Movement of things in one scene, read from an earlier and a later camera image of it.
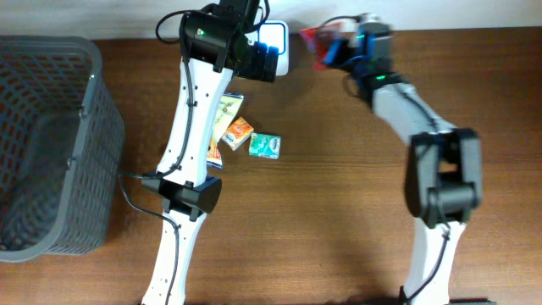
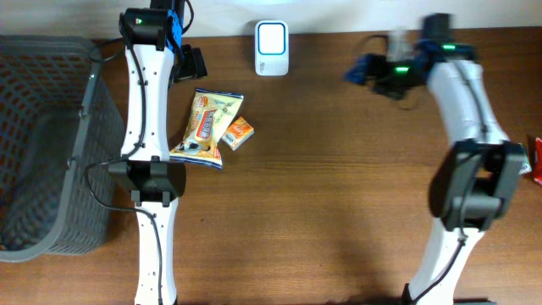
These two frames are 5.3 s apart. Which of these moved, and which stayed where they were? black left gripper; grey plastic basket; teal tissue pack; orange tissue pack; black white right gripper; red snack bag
Moved: teal tissue pack; black left gripper; red snack bag; black white right gripper
Stayed: orange tissue pack; grey plastic basket
